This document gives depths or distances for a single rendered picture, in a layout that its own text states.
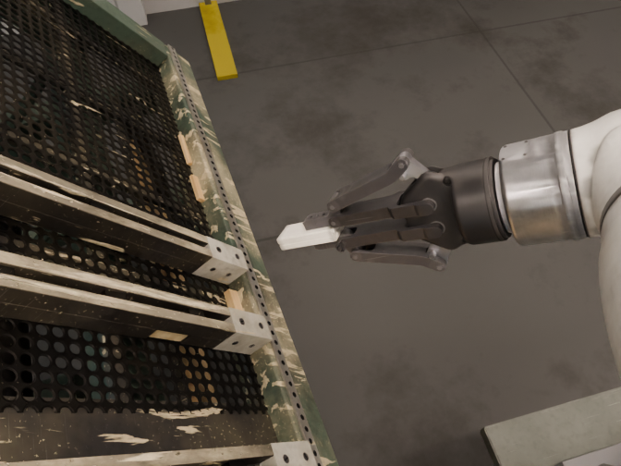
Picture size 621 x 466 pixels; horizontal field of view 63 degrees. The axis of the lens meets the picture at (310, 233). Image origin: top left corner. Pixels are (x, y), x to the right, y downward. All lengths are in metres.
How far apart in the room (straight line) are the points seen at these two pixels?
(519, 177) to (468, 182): 0.04
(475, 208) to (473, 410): 1.75
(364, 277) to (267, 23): 1.95
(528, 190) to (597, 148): 0.06
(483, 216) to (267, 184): 2.19
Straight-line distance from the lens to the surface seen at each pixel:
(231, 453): 0.91
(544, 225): 0.44
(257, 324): 1.15
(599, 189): 0.41
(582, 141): 0.44
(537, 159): 0.44
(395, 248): 0.53
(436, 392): 2.15
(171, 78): 1.80
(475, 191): 0.45
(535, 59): 3.56
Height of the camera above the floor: 2.00
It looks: 56 degrees down
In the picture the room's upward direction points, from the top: straight up
